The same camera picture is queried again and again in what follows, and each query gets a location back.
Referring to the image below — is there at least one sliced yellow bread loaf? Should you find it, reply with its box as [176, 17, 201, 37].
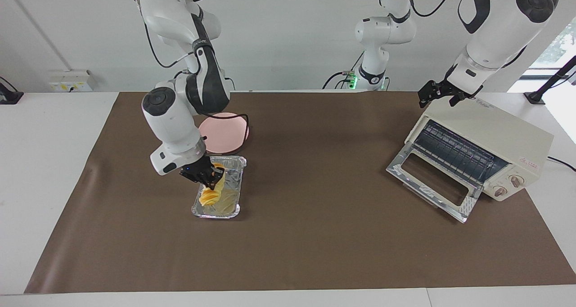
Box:
[199, 163, 226, 208]

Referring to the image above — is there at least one aluminium foil tray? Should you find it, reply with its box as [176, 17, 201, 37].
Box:
[191, 155, 248, 220]

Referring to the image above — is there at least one cream toaster oven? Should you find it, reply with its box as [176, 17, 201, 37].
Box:
[386, 97, 555, 224]

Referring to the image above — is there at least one glass oven door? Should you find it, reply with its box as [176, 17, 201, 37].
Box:
[386, 142, 483, 224]

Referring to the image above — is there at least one pink round plate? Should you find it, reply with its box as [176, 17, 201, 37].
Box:
[198, 112, 250, 155]

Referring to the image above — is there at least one brown table mat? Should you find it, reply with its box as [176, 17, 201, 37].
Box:
[24, 91, 576, 294]

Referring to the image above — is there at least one window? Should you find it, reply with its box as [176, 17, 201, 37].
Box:
[529, 17, 576, 70]

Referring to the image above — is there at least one black table clamp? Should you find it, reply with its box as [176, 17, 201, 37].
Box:
[0, 76, 24, 105]

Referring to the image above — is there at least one wire oven rack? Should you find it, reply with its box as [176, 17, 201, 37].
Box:
[411, 120, 510, 187]

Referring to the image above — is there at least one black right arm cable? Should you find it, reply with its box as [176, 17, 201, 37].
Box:
[142, 10, 251, 142]

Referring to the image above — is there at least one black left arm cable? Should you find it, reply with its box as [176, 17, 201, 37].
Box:
[379, 0, 460, 18]

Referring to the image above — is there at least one black camera stand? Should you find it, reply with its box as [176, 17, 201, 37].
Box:
[524, 55, 576, 105]

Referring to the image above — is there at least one black arm base cable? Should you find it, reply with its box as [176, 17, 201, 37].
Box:
[321, 50, 365, 90]

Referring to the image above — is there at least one black oven power cord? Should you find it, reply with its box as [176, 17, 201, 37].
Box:
[546, 156, 576, 173]

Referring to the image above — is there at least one white wall outlet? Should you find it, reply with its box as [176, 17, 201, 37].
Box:
[48, 70, 95, 93]

